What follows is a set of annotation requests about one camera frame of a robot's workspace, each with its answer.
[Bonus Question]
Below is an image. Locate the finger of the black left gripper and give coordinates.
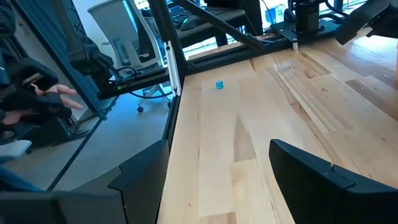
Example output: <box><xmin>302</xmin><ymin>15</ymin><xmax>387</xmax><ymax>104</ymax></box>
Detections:
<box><xmin>335</xmin><ymin>0</ymin><xmax>398</xmax><ymax>46</ymax></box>
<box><xmin>366</xmin><ymin>14</ymin><xmax>398</xmax><ymax>40</ymax></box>

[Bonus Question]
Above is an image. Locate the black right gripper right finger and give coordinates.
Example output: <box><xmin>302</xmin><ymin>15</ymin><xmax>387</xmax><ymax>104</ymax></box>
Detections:
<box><xmin>269</xmin><ymin>138</ymin><xmax>398</xmax><ymax>224</ymax></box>

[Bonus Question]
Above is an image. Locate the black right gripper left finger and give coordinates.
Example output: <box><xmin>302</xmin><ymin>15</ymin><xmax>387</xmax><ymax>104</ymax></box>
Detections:
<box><xmin>0</xmin><ymin>139</ymin><xmax>170</xmax><ymax>224</ymax></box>

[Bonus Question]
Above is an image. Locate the black electronics box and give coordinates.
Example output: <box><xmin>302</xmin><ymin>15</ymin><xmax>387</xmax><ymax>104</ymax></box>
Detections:
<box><xmin>98</xmin><ymin>67</ymin><xmax>171</xmax><ymax>101</ymax></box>

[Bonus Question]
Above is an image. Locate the person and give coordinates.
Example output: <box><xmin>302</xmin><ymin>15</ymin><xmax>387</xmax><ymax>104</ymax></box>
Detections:
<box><xmin>0</xmin><ymin>139</ymin><xmax>43</xmax><ymax>192</ymax></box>

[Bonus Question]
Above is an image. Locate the person's hand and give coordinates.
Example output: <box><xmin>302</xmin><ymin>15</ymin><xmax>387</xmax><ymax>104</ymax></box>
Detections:
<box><xmin>30</xmin><ymin>83</ymin><xmax>84</xmax><ymax>110</ymax></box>
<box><xmin>0</xmin><ymin>110</ymin><xmax>22</xmax><ymax>125</ymax></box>

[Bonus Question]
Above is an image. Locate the black desk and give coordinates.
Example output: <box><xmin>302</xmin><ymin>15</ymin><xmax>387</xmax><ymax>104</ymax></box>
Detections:
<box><xmin>169</xmin><ymin>0</ymin><xmax>265</xmax><ymax>47</ymax></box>

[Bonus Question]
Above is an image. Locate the grey office chair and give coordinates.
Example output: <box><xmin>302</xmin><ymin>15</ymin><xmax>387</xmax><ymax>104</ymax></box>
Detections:
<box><xmin>87</xmin><ymin>0</ymin><xmax>172</xmax><ymax>113</ymax></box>

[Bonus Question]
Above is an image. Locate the black computer mouse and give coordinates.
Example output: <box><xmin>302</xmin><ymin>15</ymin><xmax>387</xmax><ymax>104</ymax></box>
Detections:
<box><xmin>180</xmin><ymin>14</ymin><xmax>203</xmax><ymax>31</ymax></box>

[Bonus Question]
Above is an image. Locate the black keyboard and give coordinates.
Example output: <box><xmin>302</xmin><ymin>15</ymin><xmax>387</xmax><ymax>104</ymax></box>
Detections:
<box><xmin>169</xmin><ymin>4</ymin><xmax>195</xmax><ymax>29</ymax></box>

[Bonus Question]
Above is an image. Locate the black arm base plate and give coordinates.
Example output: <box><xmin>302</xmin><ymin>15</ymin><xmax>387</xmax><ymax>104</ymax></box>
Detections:
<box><xmin>269</xmin><ymin>19</ymin><xmax>340</xmax><ymax>43</ymax></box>

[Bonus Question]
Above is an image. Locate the black leader arm handle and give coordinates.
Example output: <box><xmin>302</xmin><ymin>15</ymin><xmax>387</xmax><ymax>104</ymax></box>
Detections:
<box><xmin>0</xmin><ymin>57</ymin><xmax>74</xmax><ymax>128</ymax></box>

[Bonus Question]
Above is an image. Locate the dark leader rig frame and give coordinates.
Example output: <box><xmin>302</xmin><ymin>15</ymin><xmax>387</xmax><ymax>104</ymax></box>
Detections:
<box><xmin>12</xmin><ymin>0</ymin><xmax>109</xmax><ymax>121</ymax></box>

